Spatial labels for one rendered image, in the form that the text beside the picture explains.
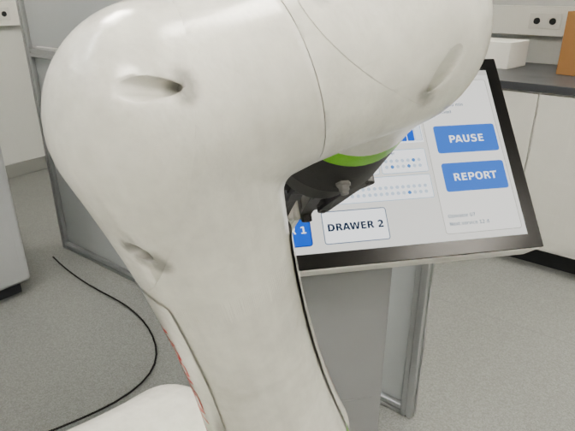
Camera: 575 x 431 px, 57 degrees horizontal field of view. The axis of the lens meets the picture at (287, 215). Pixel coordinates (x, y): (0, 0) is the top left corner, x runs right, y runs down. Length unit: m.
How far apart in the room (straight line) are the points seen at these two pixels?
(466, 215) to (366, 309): 0.24
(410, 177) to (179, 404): 0.43
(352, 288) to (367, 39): 0.66
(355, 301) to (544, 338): 1.60
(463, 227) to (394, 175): 0.12
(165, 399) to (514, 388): 1.65
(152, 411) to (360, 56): 0.44
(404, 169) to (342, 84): 0.55
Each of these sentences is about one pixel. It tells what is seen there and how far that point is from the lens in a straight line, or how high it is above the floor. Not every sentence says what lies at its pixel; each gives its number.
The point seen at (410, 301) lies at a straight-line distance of 1.66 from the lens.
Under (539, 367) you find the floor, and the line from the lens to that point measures 2.25.
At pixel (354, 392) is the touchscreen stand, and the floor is 0.64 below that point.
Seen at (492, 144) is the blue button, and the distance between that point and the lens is 0.86.
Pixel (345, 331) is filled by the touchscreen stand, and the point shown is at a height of 0.77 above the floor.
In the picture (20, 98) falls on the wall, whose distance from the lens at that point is 4.34.
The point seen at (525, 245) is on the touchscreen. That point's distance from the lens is 0.83.
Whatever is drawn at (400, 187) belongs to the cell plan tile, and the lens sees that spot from 0.77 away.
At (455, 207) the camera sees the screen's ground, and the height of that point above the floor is 1.01.
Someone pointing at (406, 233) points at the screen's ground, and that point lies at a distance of 0.75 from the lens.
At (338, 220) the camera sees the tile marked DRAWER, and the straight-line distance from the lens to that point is 0.72.
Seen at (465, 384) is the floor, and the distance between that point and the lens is 2.07.
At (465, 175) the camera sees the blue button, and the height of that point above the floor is 1.05.
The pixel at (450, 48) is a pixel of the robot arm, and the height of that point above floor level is 1.28.
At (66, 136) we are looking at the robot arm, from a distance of 0.23.
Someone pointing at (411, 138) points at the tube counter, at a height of 1.10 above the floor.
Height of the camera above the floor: 1.31
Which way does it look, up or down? 24 degrees down
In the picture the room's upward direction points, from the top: straight up
